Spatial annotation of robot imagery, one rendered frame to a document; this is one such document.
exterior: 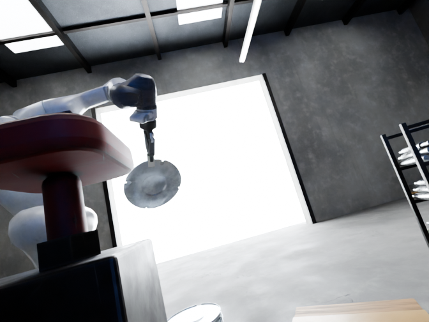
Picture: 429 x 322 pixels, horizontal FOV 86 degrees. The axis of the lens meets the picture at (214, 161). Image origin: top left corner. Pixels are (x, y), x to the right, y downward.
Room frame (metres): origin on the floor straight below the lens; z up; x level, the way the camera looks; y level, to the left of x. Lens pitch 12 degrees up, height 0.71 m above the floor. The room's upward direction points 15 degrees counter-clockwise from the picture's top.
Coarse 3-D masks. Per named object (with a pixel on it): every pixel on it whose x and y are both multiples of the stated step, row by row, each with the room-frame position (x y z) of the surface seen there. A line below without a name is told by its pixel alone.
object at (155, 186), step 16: (160, 160) 1.08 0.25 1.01; (128, 176) 1.05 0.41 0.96; (144, 176) 1.09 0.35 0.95; (160, 176) 1.14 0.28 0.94; (176, 176) 1.18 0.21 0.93; (128, 192) 1.10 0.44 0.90; (144, 192) 1.15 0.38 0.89; (160, 192) 1.20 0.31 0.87; (176, 192) 1.25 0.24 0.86; (144, 208) 1.20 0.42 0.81
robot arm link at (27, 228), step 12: (24, 216) 0.53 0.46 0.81; (36, 216) 0.54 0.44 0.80; (12, 228) 0.53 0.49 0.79; (24, 228) 0.52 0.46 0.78; (36, 228) 0.53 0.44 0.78; (12, 240) 0.53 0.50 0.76; (24, 240) 0.53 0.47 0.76; (36, 240) 0.54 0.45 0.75; (24, 252) 0.57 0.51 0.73; (36, 252) 0.56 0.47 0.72; (36, 264) 0.59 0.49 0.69
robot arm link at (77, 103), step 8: (112, 80) 0.83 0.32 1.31; (120, 80) 0.82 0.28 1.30; (96, 88) 0.83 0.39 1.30; (104, 88) 0.84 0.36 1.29; (64, 96) 0.74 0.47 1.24; (72, 96) 0.76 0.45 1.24; (80, 96) 0.79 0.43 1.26; (88, 96) 0.81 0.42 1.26; (96, 96) 0.83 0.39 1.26; (104, 96) 0.85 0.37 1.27; (48, 104) 0.70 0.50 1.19; (56, 104) 0.70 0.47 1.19; (64, 104) 0.72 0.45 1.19; (72, 104) 0.74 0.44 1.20; (80, 104) 0.79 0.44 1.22; (88, 104) 0.83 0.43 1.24; (96, 104) 0.85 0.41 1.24; (48, 112) 0.70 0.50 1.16; (56, 112) 0.71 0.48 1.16; (80, 112) 0.80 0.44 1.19
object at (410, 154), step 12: (408, 132) 1.54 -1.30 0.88; (384, 144) 1.87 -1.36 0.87; (408, 144) 1.57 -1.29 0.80; (420, 144) 1.59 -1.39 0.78; (408, 156) 1.73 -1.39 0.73; (420, 156) 1.54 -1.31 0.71; (396, 168) 1.85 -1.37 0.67; (408, 168) 1.84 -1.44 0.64; (420, 168) 1.55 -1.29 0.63; (420, 180) 1.79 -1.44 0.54; (408, 192) 1.85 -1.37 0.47; (420, 192) 1.79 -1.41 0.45; (420, 216) 1.85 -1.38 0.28; (420, 228) 1.88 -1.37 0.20
